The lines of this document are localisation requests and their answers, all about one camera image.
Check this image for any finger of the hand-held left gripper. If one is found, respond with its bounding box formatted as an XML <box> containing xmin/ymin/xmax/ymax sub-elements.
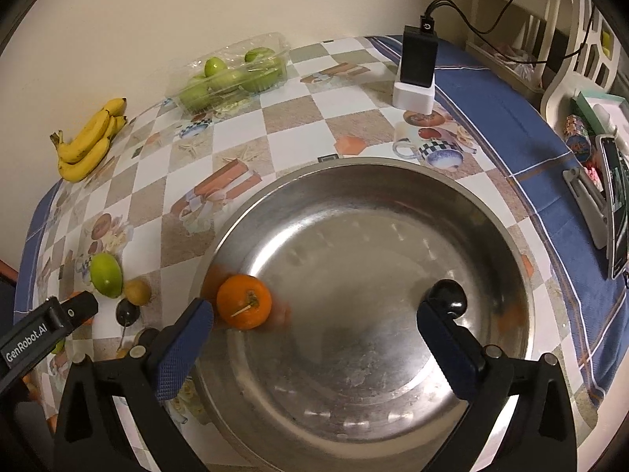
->
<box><xmin>48</xmin><ymin>291</ymin><xmax>99</xmax><ymax>330</ymax></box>

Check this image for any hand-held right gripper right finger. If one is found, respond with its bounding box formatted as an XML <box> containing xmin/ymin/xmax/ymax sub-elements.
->
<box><xmin>416</xmin><ymin>300</ymin><xmax>578</xmax><ymax>472</ymax></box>

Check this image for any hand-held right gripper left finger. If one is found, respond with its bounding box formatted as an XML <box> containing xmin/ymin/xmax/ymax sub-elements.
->
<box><xmin>53</xmin><ymin>297</ymin><xmax>215</xmax><ymax>472</ymax></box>

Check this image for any green mango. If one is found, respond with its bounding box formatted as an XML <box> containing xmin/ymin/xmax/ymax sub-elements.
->
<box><xmin>89</xmin><ymin>253</ymin><xmax>123</xmax><ymax>299</ymax></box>

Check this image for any dark plum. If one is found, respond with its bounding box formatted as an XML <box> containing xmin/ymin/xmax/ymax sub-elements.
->
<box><xmin>115</xmin><ymin>299</ymin><xmax>142</xmax><ymax>351</ymax></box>
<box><xmin>427</xmin><ymin>279</ymin><xmax>469</xmax><ymax>316</ymax></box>

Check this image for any orange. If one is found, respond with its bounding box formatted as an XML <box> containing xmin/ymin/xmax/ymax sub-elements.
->
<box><xmin>216</xmin><ymin>274</ymin><xmax>272</xmax><ymax>330</ymax></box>

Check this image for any stainless steel bowl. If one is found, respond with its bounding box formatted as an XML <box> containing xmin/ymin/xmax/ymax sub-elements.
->
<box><xmin>189</xmin><ymin>157</ymin><xmax>536</xmax><ymax>472</ymax></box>

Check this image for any yellow-brown fruit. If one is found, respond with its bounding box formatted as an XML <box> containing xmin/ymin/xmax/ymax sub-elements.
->
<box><xmin>123</xmin><ymin>279</ymin><xmax>152</xmax><ymax>306</ymax></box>

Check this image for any banana bunch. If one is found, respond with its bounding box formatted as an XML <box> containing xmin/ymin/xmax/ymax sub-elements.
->
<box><xmin>49</xmin><ymin>97</ymin><xmax>129</xmax><ymax>184</ymax></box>

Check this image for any white phone stand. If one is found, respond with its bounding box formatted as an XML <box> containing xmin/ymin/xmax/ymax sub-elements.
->
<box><xmin>563</xmin><ymin>166</ymin><xmax>610</xmax><ymax>251</ymax></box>

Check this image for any smartphone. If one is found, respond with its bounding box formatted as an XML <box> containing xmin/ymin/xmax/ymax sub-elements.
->
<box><xmin>598</xmin><ymin>134</ymin><xmax>629</xmax><ymax>281</ymax></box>

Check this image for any pink object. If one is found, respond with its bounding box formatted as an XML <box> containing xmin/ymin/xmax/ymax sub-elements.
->
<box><xmin>585</xmin><ymin>150</ymin><xmax>606</xmax><ymax>192</ymax></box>

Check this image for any white charging dock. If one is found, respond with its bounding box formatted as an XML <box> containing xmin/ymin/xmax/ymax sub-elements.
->
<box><xmin>392</xmin><ymin>76</ymin><xmax>437</xmax><ymax>115</ymax></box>

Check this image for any colourful small tin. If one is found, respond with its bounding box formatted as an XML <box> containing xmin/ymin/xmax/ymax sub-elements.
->
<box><xmin>563</xmin><ymin>114</ymin><xmax>598</xmax><ymax>162</ymax></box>

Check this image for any white chair with cutouts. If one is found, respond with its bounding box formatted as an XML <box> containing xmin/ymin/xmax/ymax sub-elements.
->
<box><xmin>541</xmin><ymin>0</ymin><xmax>629</xmax><ymax>124</ymax></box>

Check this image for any green tissue box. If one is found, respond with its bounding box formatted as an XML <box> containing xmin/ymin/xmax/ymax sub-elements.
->
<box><xmin>570</xmin><ymin>91</ymin><xmax>629</xmax><ymax>138</ymax></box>

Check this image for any white bottle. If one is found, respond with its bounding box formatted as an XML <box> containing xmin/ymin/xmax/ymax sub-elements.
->
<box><xmin>592</xmin><ymin>105</ymin><xmax>629</xmax><ymax>151</ymax></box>

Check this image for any plastic bag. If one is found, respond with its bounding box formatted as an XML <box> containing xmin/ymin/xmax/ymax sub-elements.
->
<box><xmin>484</xmin><ymin>44</ymin><xmax>546</xmax><ymax>87</ymax></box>

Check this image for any black charger box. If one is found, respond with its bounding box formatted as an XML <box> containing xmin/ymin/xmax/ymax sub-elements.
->
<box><xmin>400</xmin><ymin>14</ymin><xmax>439</xmax><ymax>87</ymax></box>

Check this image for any clear plastic clamshell container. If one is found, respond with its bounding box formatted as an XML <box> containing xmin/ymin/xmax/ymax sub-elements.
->
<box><xmin>167</xmin><ymin>32</ymin><xmax>292</xmax><ymax>115</ymax></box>

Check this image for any white slatted chair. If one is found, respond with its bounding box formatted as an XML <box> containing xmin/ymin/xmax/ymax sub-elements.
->
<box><xmin>469</xmin><ymin>0</ymin><xmax>566</xmax><ymax>89</ymax></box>

